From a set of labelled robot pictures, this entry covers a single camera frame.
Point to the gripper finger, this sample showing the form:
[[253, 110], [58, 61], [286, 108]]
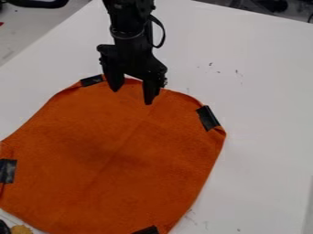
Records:
[[114, 77], [150, 90]]

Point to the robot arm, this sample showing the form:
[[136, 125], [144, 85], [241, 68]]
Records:
[[128, 13]]

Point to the orange cloth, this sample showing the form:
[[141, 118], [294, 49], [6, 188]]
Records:
[[110, 158]]

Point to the yellow toy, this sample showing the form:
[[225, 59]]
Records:
[[21, 229]]

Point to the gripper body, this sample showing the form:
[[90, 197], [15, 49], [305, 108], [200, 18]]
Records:
[[132, 56]]

